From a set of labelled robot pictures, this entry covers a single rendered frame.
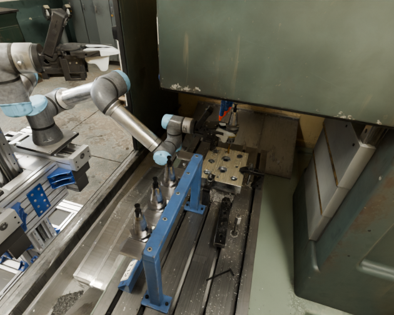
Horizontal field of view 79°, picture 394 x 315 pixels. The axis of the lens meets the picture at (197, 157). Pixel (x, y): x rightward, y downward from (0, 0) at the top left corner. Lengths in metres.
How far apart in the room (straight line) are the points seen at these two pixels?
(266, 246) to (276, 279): 0.18
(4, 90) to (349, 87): 0.88
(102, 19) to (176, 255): 5.34
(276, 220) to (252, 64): 1.13
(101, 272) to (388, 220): 1.13
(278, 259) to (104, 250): 0.90
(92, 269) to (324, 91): 1.18
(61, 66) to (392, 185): 0.96
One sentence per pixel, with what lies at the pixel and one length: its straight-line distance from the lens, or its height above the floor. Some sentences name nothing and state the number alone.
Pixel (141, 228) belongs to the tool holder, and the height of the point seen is 1.25.
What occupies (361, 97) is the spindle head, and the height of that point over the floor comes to 1.59.
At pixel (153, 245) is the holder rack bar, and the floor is 1.23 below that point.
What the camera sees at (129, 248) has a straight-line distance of 0.72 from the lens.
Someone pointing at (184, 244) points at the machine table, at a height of 0.90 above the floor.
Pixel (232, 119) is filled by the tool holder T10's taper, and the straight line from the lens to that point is 1.09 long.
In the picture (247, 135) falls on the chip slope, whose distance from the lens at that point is 2.05.
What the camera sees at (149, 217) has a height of 1.22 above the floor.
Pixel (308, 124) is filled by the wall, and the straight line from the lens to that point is 2.25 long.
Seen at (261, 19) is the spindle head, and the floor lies 1.74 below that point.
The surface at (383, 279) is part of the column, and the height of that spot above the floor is 0.94.
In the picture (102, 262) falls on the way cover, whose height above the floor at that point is 0.70.
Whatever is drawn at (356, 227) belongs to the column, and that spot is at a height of 1.18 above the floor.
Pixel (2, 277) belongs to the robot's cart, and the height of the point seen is 0.21.
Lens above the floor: 1.82
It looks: 38 degrees down
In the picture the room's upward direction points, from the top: 3 degrees clockwise
